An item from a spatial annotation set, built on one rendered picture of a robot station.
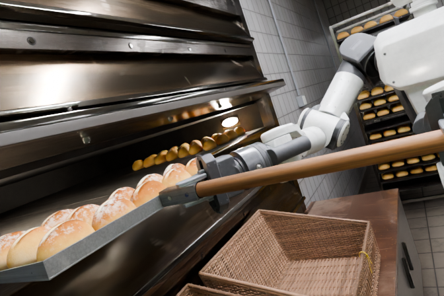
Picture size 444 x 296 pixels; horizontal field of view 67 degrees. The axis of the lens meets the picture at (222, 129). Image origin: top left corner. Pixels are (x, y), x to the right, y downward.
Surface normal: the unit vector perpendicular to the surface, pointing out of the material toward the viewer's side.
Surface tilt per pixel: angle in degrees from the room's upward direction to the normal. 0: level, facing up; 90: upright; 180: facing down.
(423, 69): 90
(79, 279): 70
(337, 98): 58
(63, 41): 90
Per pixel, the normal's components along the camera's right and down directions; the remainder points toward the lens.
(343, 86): -0.36, -0.41
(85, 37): 0.83, -0.26
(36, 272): -0.44, 0.18
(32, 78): 0.67, -0.57
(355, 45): -0.62, -0.51
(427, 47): -0.79, 0.29
